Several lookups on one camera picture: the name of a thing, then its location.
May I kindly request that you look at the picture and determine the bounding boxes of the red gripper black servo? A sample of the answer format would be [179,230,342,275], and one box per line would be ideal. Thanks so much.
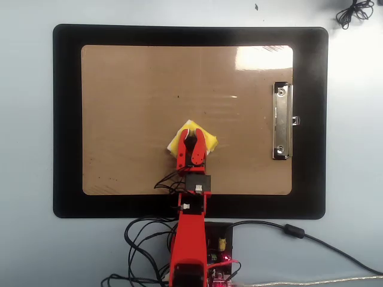
[176,128,214,193]

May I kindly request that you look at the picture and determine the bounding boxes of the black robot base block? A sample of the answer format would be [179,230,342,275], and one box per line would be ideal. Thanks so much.
[205,221,235,270]

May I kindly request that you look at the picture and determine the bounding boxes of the silver braided USB cable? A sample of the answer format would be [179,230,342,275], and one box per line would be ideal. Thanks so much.
[232,275,383,287]

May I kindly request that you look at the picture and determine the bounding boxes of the silver metal clipboard clip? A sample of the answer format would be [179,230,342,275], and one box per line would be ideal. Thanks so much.
[271,81,301,161]

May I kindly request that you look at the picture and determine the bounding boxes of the black power cable with ferrite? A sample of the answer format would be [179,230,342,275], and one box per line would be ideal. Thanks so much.
[218,220,383,275]

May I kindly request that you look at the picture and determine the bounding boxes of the yellow taped sponge black knob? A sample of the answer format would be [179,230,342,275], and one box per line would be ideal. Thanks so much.
[166,119,219,158]

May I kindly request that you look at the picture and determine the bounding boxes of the black servo wire bundle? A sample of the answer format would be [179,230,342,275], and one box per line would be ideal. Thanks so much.
[101,172,188,287]

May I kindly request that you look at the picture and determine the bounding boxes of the red wire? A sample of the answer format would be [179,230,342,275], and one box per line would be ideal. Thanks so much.
[209,259,242,283]

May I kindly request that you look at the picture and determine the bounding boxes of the controller circuit board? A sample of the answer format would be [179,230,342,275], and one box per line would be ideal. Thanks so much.
[206,253,235,287]

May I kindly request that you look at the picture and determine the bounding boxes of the black desk mat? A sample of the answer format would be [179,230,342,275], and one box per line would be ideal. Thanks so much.
[52,23,329,219]

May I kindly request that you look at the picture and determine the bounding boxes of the brown clipboard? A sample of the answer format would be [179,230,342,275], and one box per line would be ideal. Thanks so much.
[80,44,294,196]

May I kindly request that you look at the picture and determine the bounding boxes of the coiled thin black cable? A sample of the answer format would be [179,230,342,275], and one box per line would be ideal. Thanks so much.
[335,0,375,30]

